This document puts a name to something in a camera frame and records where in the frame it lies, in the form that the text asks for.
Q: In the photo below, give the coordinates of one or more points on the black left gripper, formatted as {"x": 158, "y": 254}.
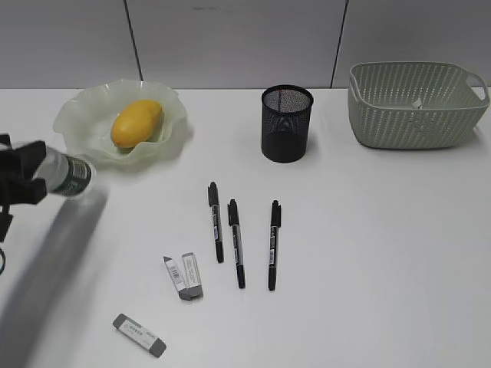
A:
{"x": 20, "y": 159}

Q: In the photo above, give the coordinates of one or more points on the clear water bottle green label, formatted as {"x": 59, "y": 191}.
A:
{"x": 65, "y": 175}

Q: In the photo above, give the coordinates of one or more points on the grey eraser with barcode sleeve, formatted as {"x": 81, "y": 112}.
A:
{"x": 177, "y": 278}

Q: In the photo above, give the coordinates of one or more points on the black marker pen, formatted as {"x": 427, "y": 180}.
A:
{"x": 233, "y": 220}
{"x": 275, "y": 224}
{"x": 216, "y": 219}

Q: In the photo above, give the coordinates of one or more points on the pale green wavy glass plate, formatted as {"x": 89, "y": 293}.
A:
{"x": 85, "y": 123}

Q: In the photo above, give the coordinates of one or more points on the pale green woven plastic basket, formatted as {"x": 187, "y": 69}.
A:
{"x": 380, "y": 97}

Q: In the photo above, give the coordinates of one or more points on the grey eraser with text sleeve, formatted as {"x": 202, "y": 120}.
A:
{"x": 195, "y": 287}

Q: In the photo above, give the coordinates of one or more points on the black mesh pen holder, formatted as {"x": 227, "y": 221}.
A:
{"x": 286, "y": 113}

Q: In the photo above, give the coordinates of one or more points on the grey eraser with green stripe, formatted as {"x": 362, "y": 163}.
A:
{"x": 137, "y": 333}

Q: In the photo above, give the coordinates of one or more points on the waste paper ball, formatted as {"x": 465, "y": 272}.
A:
{"x": 417, "y": 104}

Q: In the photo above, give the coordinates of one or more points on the yellow mango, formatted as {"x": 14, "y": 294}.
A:
{"x": 136, "y": 123}

